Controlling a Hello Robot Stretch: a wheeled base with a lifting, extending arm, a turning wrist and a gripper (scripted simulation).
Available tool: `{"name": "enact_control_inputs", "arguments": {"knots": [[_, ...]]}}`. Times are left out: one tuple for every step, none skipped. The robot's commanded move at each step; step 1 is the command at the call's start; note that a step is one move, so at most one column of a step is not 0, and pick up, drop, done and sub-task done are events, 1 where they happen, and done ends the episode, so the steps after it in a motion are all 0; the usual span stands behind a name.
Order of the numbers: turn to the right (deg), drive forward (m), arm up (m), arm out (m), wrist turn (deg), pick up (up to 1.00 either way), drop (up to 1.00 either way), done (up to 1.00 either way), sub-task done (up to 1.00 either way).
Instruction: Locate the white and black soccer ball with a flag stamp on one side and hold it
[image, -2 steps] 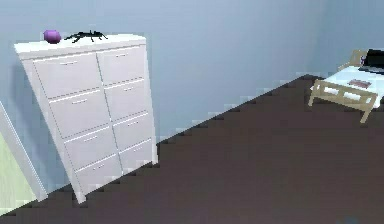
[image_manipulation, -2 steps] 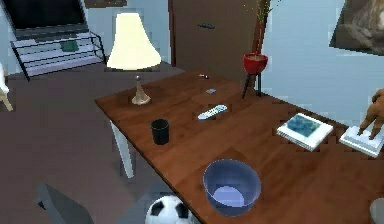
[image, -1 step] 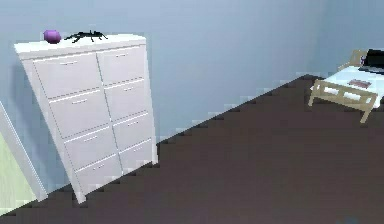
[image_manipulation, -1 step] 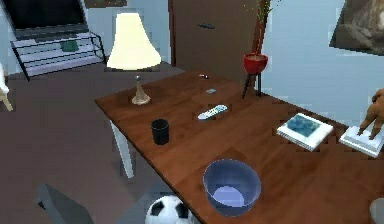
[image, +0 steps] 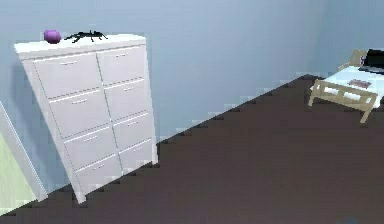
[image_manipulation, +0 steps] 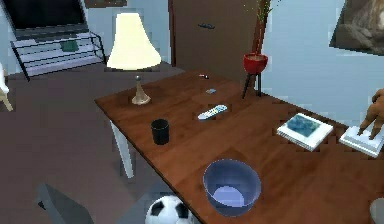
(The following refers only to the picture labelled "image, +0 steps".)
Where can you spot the white chest of drawers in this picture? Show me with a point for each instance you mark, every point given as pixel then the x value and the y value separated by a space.
pixel 90 110

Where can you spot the black spider-shaped object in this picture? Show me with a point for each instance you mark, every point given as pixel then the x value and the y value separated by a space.
pixel 87 35

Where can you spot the light wooden bed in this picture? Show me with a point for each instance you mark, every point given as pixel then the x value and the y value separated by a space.
pixel 350 90

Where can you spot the purple round object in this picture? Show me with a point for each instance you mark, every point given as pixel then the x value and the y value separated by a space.
pixel 52 36

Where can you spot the black laptop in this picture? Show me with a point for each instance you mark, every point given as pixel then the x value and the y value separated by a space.
pixel 374 60

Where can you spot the white door frame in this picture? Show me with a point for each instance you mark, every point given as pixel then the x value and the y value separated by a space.
pixel 20 156

